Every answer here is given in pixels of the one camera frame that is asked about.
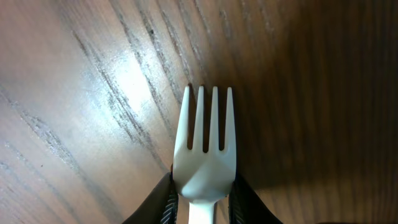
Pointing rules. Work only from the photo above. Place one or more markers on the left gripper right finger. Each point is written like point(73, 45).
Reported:
point(245, 206)

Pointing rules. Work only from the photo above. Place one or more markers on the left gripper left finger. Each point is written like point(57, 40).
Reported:
point(160, 206)

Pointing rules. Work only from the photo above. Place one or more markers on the white plastic fork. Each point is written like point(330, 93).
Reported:
point(204, 178)

